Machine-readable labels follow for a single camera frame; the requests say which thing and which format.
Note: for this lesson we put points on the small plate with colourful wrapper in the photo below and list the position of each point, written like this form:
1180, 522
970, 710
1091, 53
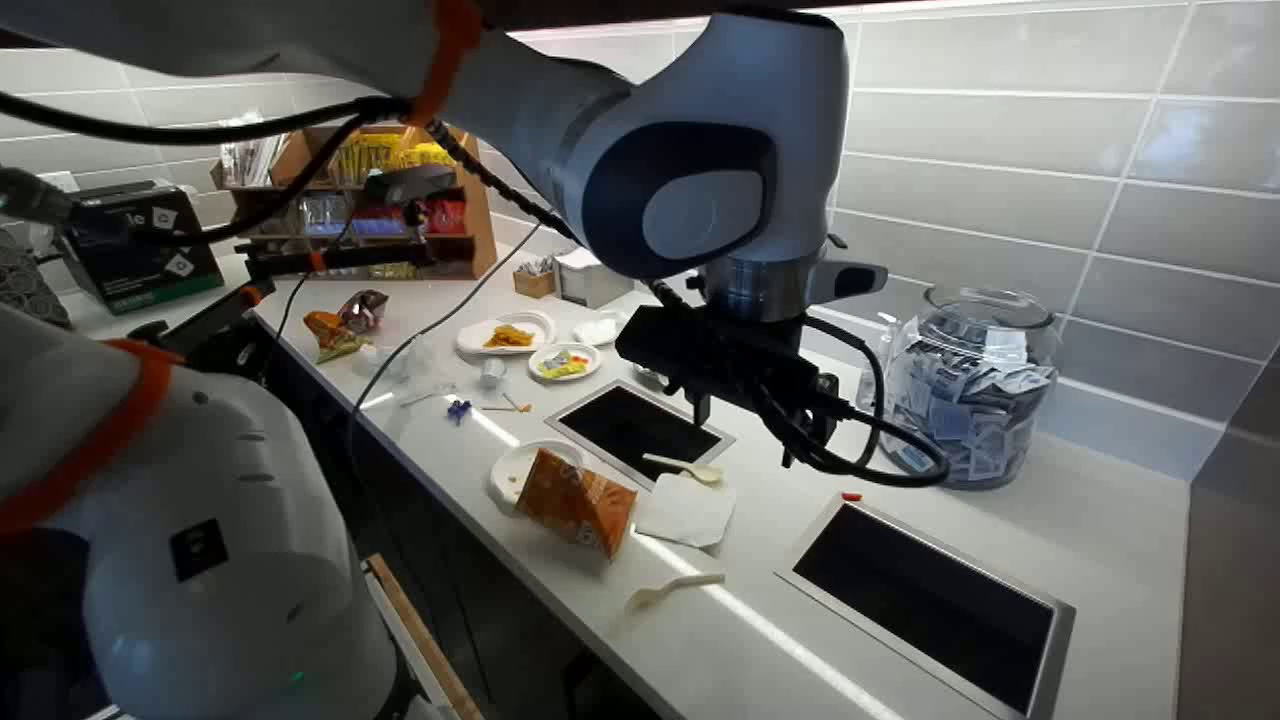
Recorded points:
565, 362

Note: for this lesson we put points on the small red scrap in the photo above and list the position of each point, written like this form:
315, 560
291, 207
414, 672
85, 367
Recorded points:
848, 497

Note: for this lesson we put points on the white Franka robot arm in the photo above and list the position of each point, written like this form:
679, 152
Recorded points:
693, 105

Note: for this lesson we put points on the small blue wrapper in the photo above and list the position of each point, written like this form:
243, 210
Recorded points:
458, 411

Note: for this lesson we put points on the white plastic bag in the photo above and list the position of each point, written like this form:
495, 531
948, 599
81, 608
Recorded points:
244, 161

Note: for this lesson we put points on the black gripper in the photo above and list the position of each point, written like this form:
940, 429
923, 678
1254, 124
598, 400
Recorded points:
723, 355

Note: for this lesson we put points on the glass jar with packets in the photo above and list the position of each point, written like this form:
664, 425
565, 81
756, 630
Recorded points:
980, 400

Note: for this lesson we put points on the crumpled orange purple wrapper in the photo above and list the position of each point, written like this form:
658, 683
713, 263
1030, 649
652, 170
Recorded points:
344, 327

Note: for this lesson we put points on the small plate with orange snack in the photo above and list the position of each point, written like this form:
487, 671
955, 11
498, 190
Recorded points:
507, 337

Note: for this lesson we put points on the black orange clamp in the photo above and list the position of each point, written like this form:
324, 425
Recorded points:
201, 327

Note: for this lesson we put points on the steel framed counter opening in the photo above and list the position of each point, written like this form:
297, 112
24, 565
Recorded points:
923, 600
625, 425

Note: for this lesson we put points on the white napkin dispenser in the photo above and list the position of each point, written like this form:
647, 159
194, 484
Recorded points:
595, 281

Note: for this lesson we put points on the white paper napkin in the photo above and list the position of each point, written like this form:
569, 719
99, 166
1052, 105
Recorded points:
685, 514

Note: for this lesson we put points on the white plastic spoon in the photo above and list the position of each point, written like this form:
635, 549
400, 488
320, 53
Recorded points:
681, 465

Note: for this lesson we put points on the small white cup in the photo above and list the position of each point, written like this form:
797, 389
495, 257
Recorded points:
495, 373

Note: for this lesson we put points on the yellow snack packets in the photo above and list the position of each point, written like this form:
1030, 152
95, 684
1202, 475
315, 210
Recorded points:
373, 152

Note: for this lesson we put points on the wooden organizer shelf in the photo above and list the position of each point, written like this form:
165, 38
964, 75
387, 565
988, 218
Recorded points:
400, 225

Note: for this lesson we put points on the white paper plate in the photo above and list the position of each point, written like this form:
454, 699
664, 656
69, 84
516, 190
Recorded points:
507, 475

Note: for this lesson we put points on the orange snack pack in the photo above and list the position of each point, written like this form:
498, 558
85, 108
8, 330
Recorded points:
579, 502

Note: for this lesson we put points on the white plastic fork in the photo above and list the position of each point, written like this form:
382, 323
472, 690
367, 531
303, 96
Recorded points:
675, 585

